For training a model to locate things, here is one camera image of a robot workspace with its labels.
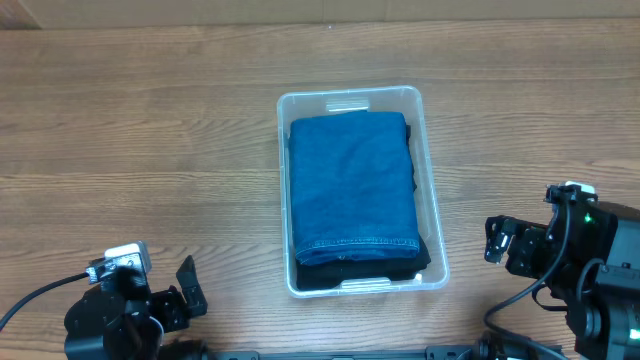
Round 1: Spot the black cloth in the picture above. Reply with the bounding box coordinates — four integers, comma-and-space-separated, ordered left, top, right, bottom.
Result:
405, 124, 418, 193
296, 240, 431, 291

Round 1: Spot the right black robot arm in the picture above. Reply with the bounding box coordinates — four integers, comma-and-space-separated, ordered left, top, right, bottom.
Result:
479, 181, 639, 359

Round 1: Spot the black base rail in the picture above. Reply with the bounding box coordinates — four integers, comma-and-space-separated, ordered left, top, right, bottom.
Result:
159, 339, 566, 360

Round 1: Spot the blue denim cloth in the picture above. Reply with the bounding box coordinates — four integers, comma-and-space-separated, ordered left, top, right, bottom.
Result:
289, 111, 421, 266

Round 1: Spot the clear plastic storage container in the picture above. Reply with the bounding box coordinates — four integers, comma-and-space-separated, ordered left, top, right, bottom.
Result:
277, 85, 450, 299

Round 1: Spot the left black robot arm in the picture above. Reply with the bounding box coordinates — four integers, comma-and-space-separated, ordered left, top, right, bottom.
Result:
64, 253, 213, 360

